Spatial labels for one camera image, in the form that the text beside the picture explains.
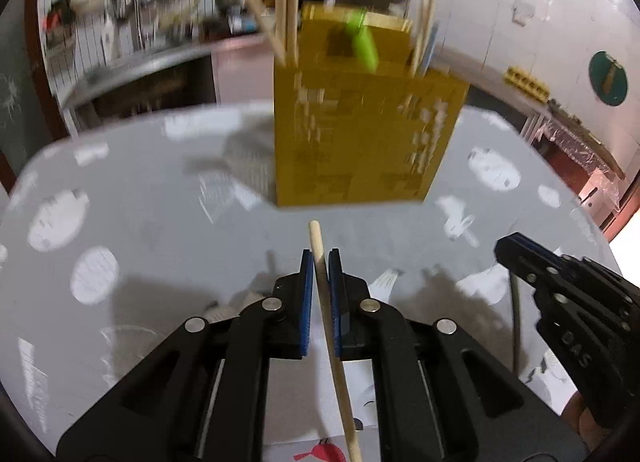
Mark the yellow egg tray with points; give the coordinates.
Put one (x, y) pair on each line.
(526, 84)

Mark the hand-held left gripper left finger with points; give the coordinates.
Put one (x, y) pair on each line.
(307, 307)

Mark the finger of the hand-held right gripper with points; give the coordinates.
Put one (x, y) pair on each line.
(575, 322)

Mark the person's right hand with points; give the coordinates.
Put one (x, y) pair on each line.
(582, 414)

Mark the white wall socket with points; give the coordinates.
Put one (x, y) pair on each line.
(523, 13)

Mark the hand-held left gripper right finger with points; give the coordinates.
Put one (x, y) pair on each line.
(335, 307)

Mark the brown-framed dark door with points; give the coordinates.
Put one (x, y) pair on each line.
(20, 91)

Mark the side counter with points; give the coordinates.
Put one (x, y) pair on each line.
(525, 106)

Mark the pink base cabinet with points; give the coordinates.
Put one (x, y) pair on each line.
(240, 66)

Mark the yellow perforated utensil holder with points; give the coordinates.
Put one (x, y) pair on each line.
(360, 131)

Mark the green round wall sign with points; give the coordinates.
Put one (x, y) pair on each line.
(607, 77)

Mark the steel kitchen sink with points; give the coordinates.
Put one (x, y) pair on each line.
(140, 76)

